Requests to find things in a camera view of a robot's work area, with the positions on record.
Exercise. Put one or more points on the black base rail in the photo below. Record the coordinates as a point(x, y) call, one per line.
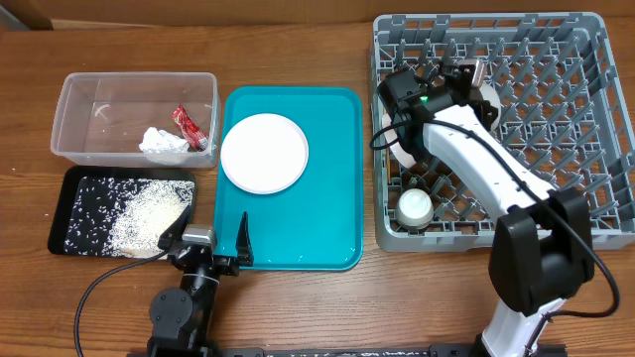
point(435, 350)

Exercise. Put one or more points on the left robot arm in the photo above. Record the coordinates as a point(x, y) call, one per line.
point(181, 316)

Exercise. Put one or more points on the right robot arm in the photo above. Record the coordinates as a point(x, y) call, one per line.
point(542, 248)

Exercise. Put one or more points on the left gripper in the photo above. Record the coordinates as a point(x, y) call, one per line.
point(243, 246)

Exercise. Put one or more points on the large white plate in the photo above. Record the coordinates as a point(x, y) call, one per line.
point(264, 153)

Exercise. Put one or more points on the teal serving tray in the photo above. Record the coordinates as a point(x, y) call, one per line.
point(317, 223)

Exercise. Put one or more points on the white tissue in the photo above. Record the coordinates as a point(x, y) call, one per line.
point(160, 141)

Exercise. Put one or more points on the wooden chopstick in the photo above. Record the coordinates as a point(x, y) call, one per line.
point(388, 167)

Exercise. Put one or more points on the white rice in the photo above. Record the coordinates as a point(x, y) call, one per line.
point(124, 217)

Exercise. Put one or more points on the clear plastic bin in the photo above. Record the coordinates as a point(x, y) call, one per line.
point(101, 117)

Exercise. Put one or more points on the grey dish rack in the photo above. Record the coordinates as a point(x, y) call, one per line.
point(563, 117)

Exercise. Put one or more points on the white cup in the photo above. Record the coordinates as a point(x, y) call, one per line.
point(414, 209)

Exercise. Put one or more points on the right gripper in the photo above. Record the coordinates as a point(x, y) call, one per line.
point(456, 88)

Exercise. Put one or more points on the grey bowl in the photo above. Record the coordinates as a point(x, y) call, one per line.
point(484, 92)

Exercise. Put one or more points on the red snack wrapper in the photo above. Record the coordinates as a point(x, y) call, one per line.
point(191, 132)

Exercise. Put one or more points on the black plastic tray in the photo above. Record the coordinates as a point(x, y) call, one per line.
point(70, 186)

